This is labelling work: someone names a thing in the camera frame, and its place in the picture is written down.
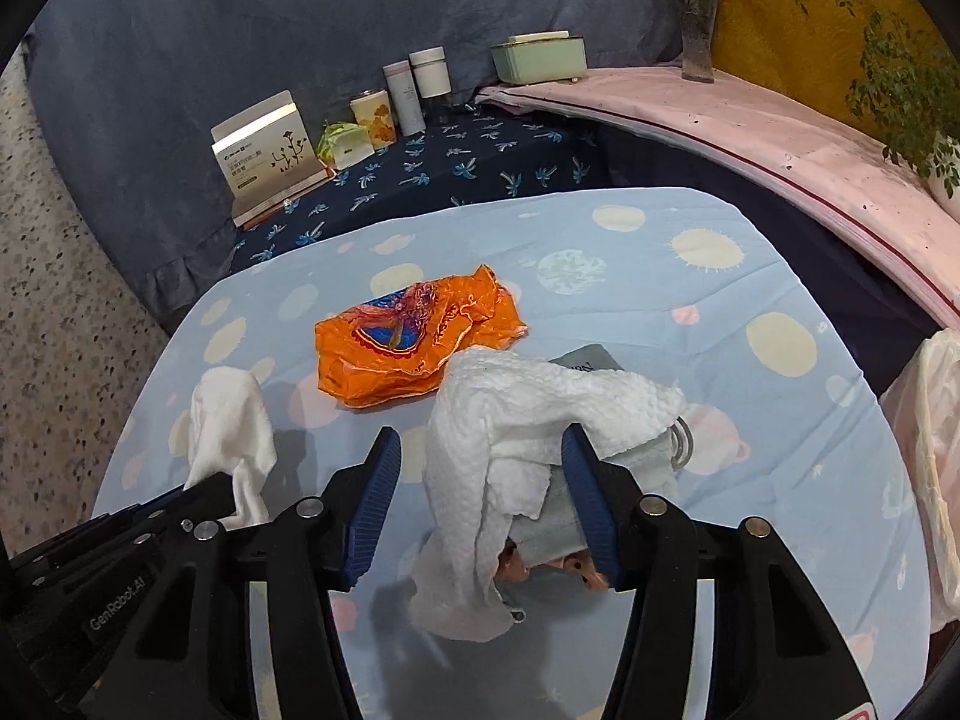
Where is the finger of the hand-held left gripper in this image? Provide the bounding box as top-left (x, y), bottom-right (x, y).
top-left (15, 486), bottom-right (188, 567)
top-left (30, 471), bottom-right (260, 586)

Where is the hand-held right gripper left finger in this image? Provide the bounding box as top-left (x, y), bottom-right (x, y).
top-left (105, 426), bottom-right (403, 720)

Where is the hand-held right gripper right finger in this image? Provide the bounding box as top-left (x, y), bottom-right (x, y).
top-left (561, 424), bottom-right (875, 720)

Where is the white paper towel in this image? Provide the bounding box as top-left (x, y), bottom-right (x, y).
top-left (184, 365), bottom-right (277, 530)
top-left (409, 345), bottom-right (687, 642)

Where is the pale green cloth pouch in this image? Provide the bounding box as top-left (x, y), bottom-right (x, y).
top-left (517, 420), bottom-right (695, 593)

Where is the bin with white plastic liner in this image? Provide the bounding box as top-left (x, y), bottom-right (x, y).
top-left (877, 330), bottom-right (960, 631)

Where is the pink dotted wrapper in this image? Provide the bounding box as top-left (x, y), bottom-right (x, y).
top-left (495, 549), bottom-right (612, 593)

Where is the grey packet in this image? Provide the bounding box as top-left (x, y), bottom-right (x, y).
top-left (547, 343), bottom-right (625, 376)

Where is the orange snack bag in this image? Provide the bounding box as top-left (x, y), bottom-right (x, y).
top-left (313, 264), bottom-right (528, 410)

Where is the light blue printed tablecloth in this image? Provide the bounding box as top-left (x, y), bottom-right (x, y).
top-left (90, 186), bottom-right (931, 720)

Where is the white card box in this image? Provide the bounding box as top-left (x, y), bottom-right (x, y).
top-left (210, 90), bottom-right (335, 230)

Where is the navy printed cloth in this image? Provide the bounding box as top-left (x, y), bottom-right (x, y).
top-left (229, 101), bottom-right (610, 271)

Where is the green packet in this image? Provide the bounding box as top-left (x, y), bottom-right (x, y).
top-left (315, 120), bottom-right (374, 170)

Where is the yellow printed can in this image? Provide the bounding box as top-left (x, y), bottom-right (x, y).
top-left (349, 90), bottom-right (397, 149)

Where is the tall white bottle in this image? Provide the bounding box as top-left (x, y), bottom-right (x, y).
top-left (382, 62), bottom-right (426, 136)

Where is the pink cloth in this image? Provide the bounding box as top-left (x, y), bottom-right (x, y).
top-left (476, 64), bottom-right (960, 331)

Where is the white jar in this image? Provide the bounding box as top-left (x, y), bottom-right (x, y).
top-left (409, 47), bottom-right (451, 100)

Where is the green tissue box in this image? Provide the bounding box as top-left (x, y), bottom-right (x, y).
top-left (491, 28), bottom-right (587, 85)

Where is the blue curtain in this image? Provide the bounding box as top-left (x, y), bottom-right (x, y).
top-left (22, 0), bottom-right (721, 316)

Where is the glass vase with flowers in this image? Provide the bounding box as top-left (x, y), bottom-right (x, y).
top-left (641, 0), bottom-right (734, 83)

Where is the yellow curtain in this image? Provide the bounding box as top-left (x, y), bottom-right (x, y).
top-left (709, 0), bottom-right (947, 158)

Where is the potted green plant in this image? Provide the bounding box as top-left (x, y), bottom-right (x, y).
top-left (791, 0), bottom-right (960, 200)

